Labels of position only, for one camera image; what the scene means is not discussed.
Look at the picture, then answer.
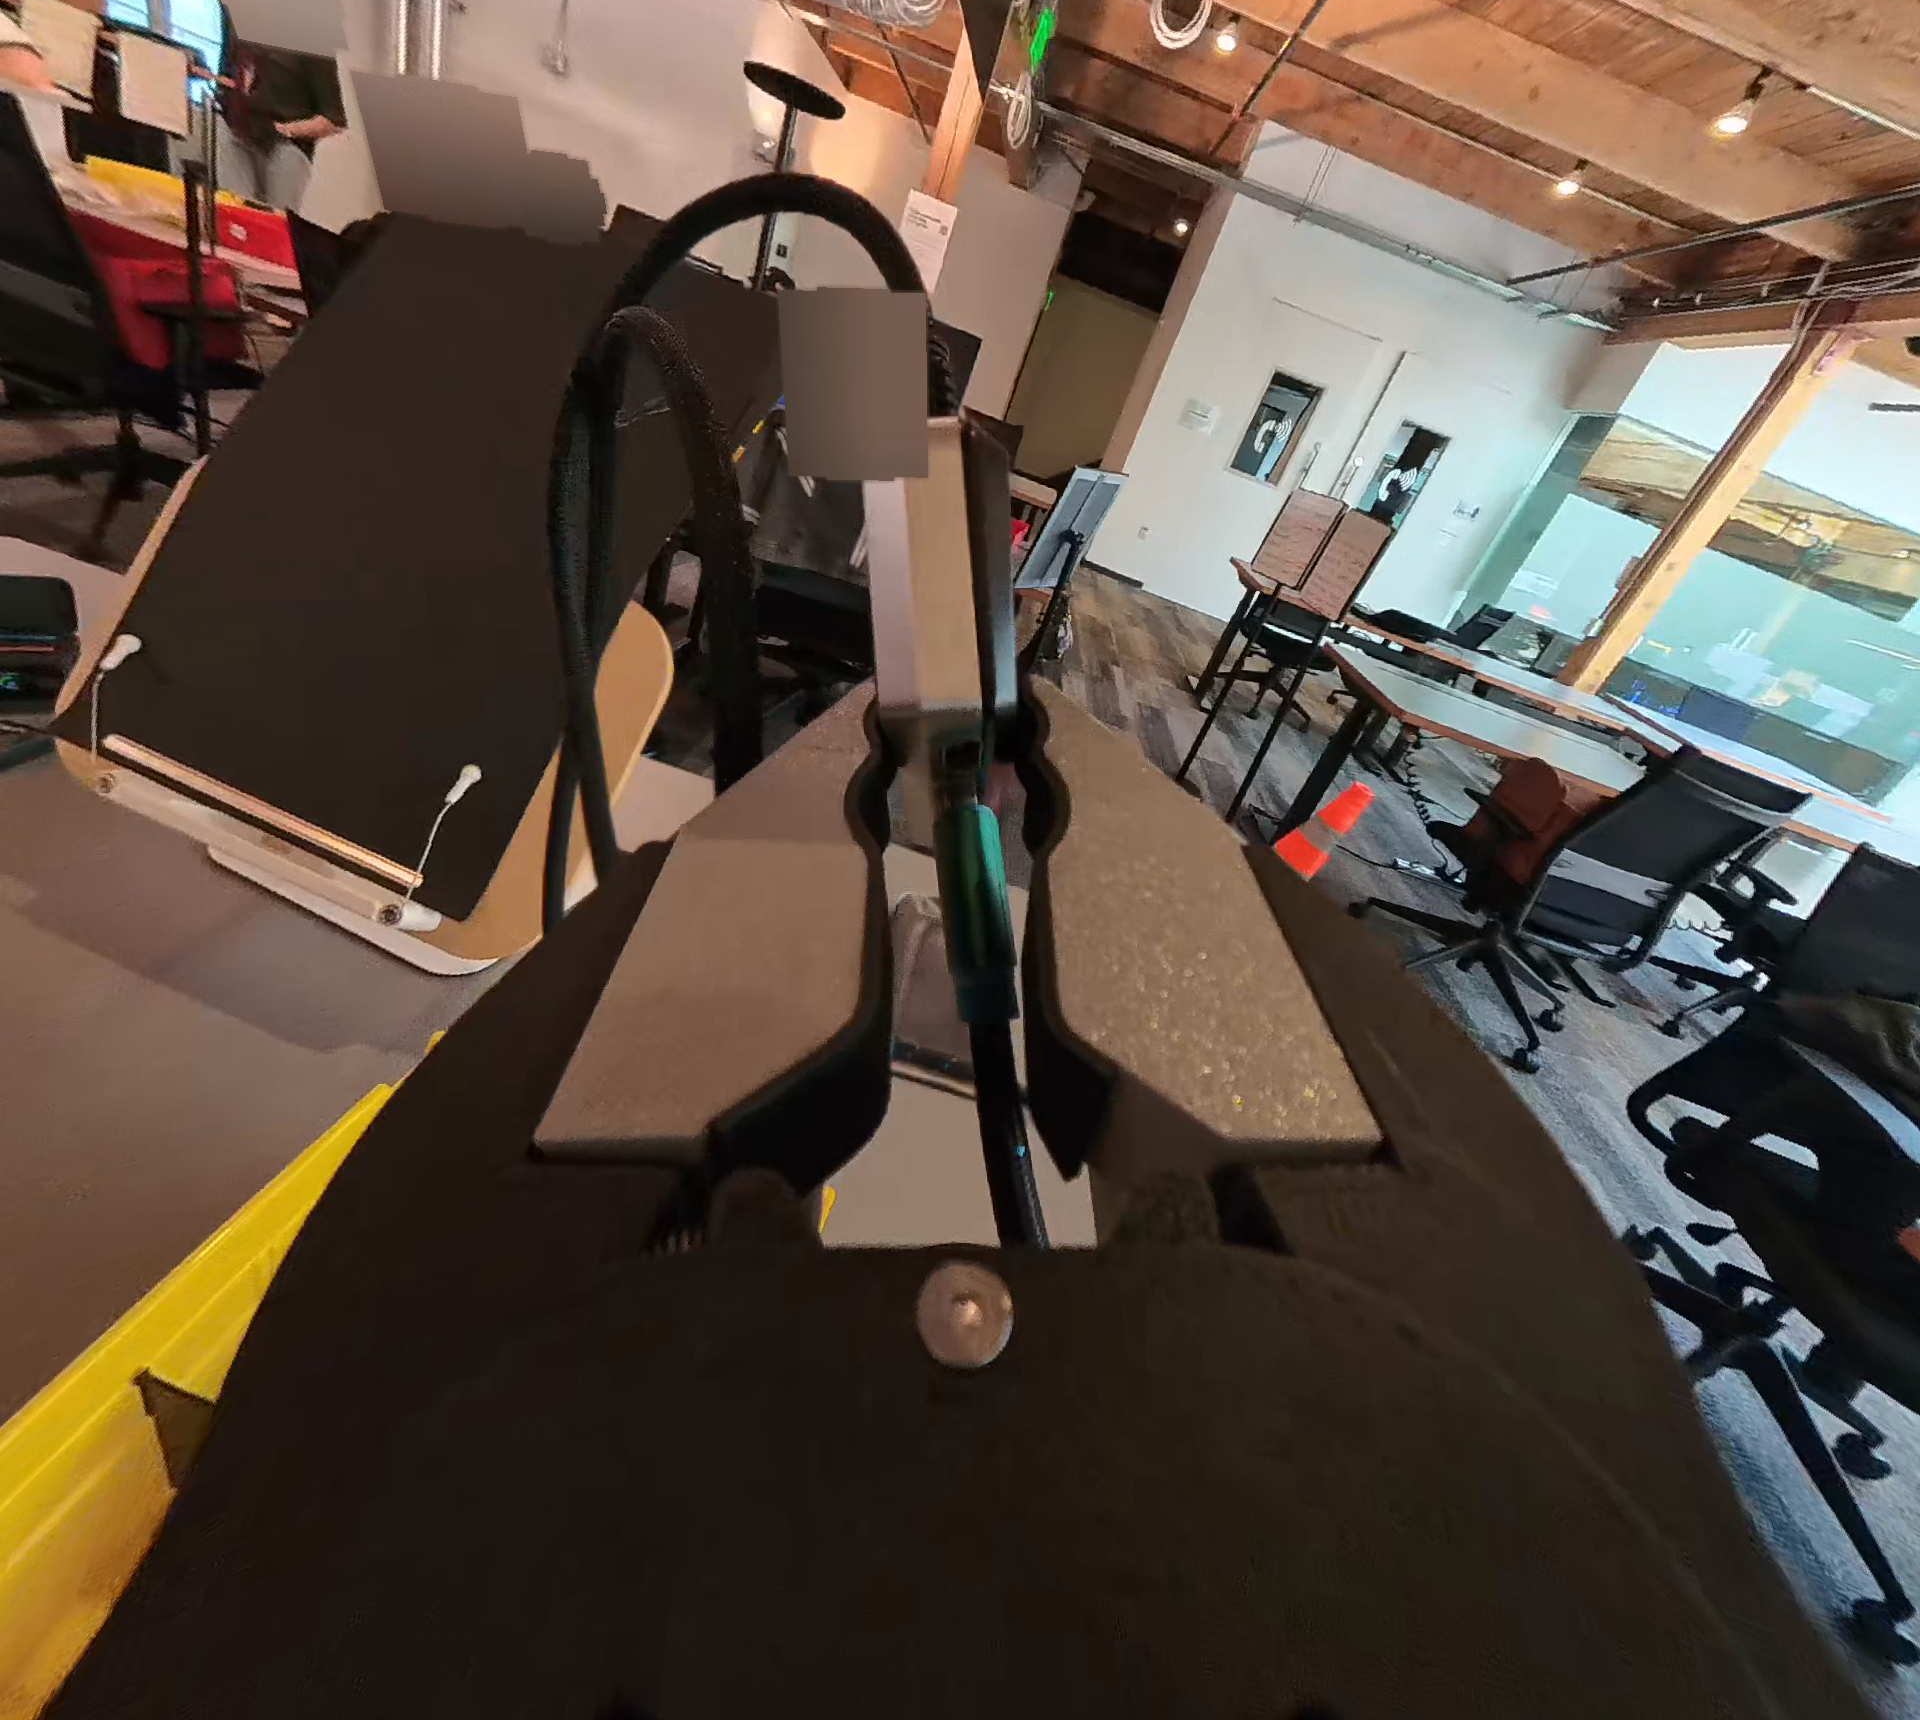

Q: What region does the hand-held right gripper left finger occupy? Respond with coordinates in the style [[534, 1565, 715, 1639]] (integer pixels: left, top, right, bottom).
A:
[[534, 686, 903, 1181]]

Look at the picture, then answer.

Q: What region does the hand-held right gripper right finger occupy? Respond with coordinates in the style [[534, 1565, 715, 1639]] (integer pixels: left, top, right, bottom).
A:
[[1018, 683, 1389, 1181]]

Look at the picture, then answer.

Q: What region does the silver adapter box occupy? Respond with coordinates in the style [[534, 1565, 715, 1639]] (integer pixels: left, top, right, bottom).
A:
[[860, 411, 1035, 744]]

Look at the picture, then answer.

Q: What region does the thick black cable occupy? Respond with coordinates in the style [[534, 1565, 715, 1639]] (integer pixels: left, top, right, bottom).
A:
[[544, 175, 927, 929]]

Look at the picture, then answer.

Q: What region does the yellow plastic bin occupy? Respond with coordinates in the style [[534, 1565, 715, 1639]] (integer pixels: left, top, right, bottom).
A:
[[0, 1031, 449, 1720]]

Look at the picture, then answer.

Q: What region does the orange traffic cone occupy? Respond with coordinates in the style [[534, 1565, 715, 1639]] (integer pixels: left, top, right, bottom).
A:
[[1271, 780, 1381, 884]]

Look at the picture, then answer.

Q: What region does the white top office table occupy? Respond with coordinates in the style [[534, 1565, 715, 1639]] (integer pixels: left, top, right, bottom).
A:
[[1323, 632, 1903, 857]]

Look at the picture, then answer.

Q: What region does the wooden book stand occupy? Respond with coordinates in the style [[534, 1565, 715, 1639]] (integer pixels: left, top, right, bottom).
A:
[[1323, 503, 1402, 617], [1256, 494, 1350, 616]]

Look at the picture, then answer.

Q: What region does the black office chair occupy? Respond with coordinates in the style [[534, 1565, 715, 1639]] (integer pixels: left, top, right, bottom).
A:
[[1650, 833, 1920, 1048], [1631, 995, 1920, 1664], [1355, 751, 1815, 1076]]

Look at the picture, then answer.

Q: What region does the small easel whiteboard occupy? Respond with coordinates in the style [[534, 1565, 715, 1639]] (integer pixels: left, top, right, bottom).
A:
[[1033, 466, 1135, 587]]

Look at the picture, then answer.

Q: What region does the wooden stand with black board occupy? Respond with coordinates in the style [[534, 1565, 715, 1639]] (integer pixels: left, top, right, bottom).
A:
[[57, 203, 784, 979]]

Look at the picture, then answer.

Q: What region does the black charging case with screen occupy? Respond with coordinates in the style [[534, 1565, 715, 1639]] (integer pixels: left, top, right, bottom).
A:
[[0, 574, 78, 700]]

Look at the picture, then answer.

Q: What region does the red storage bin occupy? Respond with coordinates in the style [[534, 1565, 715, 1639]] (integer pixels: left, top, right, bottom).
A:
[[66, 203, 256, 370]]

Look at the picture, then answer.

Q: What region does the black floor lamp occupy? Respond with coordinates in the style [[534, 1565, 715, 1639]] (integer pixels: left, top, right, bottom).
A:
[[750, 60, 852, 280]]

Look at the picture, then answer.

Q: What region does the white sheet on stand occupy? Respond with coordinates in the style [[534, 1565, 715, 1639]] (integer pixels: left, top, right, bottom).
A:
[[116, 35, 193, 140], [13, 0, 111, 101]]

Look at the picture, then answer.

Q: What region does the wooden support post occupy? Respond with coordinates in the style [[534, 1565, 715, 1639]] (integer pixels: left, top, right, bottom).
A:
[[1564, 324, 1851, 686]]

